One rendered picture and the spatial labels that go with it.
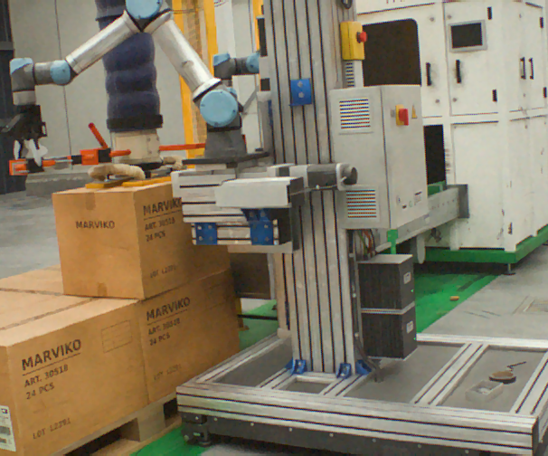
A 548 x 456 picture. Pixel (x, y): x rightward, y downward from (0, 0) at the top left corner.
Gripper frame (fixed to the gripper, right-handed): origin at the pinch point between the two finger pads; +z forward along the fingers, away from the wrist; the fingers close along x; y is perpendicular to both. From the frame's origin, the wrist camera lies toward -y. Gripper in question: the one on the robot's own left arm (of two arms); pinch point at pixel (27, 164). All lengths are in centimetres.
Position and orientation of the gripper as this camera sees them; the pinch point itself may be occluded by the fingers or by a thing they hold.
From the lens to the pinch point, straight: 275.4
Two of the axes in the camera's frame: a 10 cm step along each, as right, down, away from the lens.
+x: -8.7, 0.0, 4.9
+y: 4.8, -1.7, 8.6
